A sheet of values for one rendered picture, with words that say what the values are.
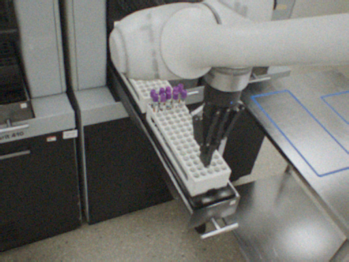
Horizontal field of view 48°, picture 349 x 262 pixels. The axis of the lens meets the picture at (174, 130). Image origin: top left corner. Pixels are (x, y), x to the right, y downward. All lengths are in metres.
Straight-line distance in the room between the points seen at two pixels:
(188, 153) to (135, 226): 0.93
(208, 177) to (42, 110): 0.59
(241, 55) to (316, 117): 0.79
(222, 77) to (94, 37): 0.59
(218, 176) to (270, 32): 0.50
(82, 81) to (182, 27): 0.79
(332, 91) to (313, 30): 0.94
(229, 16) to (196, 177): 0.41
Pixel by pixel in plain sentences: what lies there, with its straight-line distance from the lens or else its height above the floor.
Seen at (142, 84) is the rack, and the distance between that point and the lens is 1.15.
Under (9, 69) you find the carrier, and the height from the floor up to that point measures 0.87.
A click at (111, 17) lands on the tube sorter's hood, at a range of 1.19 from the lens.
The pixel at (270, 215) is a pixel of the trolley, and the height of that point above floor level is 0.28.
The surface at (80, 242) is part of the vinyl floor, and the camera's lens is 1.81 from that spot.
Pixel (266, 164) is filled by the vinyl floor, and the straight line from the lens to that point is 2.23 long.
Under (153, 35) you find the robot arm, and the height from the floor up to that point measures 1.27.
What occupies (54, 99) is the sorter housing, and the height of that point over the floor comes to 0.73.
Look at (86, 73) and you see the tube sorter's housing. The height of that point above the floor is 0.80.
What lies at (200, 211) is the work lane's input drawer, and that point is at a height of 0.80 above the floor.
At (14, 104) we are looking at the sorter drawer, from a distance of 1.19.
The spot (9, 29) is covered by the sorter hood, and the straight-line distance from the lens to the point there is 1.14.
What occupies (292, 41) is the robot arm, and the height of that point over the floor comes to 1.33.
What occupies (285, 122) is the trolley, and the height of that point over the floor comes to 0.82.
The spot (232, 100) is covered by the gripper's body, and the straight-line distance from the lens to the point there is 0.77.
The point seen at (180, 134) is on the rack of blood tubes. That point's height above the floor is 0.86.
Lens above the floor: 1.54
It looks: 43 degrees down
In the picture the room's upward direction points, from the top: 9 degrees clockwise
